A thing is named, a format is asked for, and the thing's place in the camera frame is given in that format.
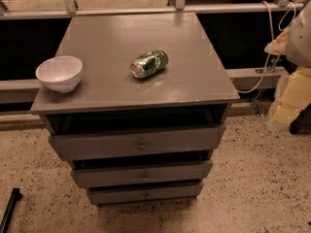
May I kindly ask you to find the white bowl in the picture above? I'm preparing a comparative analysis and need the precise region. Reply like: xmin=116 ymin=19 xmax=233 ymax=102
xmin=35 ymin=55 xmax=83 ymax=93

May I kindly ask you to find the grey wooden drawer cabinet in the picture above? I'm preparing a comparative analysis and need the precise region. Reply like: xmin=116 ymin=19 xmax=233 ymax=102
xmin=29 ymin=12 xmax=241 ymax=207

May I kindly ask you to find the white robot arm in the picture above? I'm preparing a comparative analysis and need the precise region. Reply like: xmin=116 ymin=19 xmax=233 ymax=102
xmin=264 ymin=2 xmax=311 ymax=129

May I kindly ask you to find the black bar on floor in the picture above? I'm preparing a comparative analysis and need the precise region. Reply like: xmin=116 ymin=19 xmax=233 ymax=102
xmin=0 ymin=187 xmax=22 ymax=233

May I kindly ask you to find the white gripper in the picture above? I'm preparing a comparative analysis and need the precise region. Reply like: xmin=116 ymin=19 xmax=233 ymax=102
xmin=267 ymin=66 xmax=311 ymax=130

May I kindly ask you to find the metal railing frame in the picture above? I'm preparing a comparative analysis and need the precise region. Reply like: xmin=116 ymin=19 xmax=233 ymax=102
xmin=0 ymin=0 xmax=311 ymax=21

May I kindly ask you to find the white cable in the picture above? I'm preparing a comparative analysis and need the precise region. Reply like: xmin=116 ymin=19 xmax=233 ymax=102
xmin=235 ymin=0 xmax=297 ymax=94

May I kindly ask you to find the grey top drawer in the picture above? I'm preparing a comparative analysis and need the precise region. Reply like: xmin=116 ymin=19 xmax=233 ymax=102
xmin=49 ymin=123 xmax=225 ymax=161

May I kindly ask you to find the crushed green soda can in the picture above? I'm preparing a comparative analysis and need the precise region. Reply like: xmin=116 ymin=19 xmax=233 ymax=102
xmin=130 ymin=50 xmax=169 ymax=79

